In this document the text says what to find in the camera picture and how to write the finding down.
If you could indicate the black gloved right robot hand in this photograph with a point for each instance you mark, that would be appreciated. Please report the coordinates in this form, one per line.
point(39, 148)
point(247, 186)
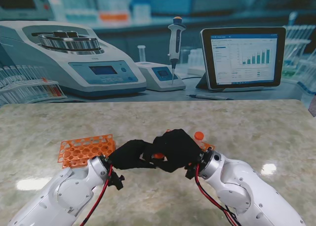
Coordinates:
point(177, 149)

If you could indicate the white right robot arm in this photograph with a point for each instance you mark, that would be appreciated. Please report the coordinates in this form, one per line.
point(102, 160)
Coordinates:
point(247, 191)

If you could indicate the printed laboratory backdrop banner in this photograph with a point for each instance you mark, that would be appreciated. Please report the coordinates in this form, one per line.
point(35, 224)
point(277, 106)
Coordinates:
point(158, 38)

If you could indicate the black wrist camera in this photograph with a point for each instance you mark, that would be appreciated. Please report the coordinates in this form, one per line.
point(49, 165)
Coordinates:
point(190, 173)
point(117, 180)

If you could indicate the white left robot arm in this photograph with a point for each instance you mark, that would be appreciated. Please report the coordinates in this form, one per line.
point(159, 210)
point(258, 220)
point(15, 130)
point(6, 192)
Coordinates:
point(56, 199)

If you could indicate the orange test tube rack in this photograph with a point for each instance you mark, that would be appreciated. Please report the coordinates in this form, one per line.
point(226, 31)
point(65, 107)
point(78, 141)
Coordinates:
point(74, 152)
point(207, 147)

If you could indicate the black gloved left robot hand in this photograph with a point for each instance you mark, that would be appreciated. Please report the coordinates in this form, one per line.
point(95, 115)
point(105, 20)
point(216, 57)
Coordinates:
point(128, 157)

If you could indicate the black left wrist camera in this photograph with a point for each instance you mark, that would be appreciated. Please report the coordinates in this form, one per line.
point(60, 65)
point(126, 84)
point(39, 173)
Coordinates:
point(117, 180)

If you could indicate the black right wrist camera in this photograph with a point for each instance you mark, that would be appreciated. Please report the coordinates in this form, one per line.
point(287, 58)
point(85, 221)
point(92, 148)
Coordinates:
point(190, 173)

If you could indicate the orange tube cap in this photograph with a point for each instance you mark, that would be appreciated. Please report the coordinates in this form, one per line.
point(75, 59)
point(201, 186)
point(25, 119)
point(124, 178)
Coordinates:
point(199, 135)
point(157, 156)

